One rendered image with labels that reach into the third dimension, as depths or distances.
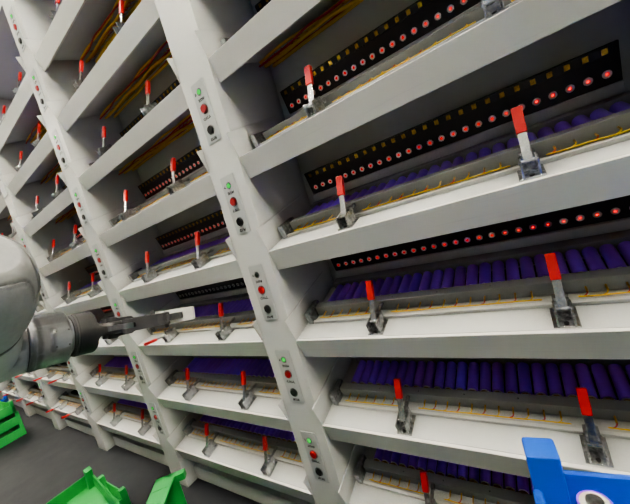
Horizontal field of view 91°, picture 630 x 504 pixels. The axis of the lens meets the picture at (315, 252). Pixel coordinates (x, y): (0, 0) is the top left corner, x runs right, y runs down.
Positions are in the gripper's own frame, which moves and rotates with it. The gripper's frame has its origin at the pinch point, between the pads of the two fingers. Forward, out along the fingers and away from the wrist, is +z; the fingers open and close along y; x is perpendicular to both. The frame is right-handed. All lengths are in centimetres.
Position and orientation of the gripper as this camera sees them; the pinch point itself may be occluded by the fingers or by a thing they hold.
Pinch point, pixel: (176, 315)
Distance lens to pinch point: 79.0
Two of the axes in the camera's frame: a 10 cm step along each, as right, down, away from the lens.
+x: -1.6, -9.8, 1.0
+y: 8.0, -1.9, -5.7
